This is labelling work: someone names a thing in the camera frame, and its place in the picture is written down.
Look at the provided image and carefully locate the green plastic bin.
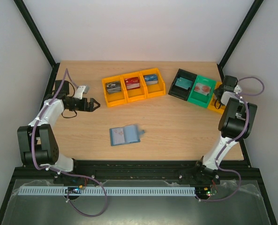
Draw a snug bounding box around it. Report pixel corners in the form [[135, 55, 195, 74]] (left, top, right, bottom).
[[187, 75, 217, 108]]

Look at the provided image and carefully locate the white slotted cable duct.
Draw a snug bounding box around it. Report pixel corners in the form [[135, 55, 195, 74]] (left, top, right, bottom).
[[18, 186, 195, 196]]

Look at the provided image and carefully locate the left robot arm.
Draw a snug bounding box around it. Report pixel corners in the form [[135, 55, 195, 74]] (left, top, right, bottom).
[[17, 80, 100, 173]]

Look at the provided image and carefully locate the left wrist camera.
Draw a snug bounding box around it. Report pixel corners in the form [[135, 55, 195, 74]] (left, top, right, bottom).
[[74, 85, 90, 99]]

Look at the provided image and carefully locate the red circle card stack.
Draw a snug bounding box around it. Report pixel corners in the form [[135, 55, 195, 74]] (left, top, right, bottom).
[[194, 82, 211, 96]]

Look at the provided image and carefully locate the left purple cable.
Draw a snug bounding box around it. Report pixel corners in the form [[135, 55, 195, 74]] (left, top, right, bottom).
[[30, 68, 108, 218]]

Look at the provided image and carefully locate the black card stack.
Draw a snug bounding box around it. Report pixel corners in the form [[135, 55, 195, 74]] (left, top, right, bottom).
[[105, 81, 121, 94]]

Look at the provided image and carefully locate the purple cable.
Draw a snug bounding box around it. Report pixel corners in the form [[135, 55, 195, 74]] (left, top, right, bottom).
[[213, 76, 265, 203], [30, 68, 108, 218]]

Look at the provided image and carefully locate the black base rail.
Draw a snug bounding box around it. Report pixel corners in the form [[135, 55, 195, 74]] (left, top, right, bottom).
[[12, 159, 263, 186]]

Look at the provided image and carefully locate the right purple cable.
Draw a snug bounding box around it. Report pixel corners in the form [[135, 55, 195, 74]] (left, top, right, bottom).
[[213, 76, 265, 203]]

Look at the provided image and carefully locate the black plastic bin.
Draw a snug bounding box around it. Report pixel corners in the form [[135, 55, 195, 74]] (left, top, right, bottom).
[[168, 68, 197, 101]]

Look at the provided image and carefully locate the black left frame post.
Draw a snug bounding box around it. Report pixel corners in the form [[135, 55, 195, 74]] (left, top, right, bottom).
[[13, 0, 60, 68]]

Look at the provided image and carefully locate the black corner frame post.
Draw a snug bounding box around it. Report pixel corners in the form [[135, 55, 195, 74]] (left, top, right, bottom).
[[218, 0, 264, 71]]

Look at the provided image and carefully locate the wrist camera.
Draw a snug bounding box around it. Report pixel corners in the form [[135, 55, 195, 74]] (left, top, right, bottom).
[[233, 84, 242, 94], [74, 85, 90, 99]]

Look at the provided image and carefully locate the blue card stack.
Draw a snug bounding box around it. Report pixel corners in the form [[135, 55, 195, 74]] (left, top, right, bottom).
[[143, 74, 158, 85]]

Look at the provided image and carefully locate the yellow bin left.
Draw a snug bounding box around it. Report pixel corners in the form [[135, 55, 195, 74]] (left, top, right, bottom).
[[102, 75, 127, 107]]

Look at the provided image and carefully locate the blue card holder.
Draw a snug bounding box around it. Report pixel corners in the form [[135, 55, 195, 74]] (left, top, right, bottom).
[[109, 124, 145, 146]]

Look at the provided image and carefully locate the teal card stack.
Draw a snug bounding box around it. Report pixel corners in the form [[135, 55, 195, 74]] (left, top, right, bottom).
[[175, 77, 193, 90]]

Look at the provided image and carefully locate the yellow bin right group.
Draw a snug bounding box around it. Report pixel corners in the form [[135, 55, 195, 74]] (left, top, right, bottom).
[[207, 92, 225, 114]]

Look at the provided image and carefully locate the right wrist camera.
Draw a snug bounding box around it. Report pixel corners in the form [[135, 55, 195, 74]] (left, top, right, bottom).
[[233, 84, 242, 94]]

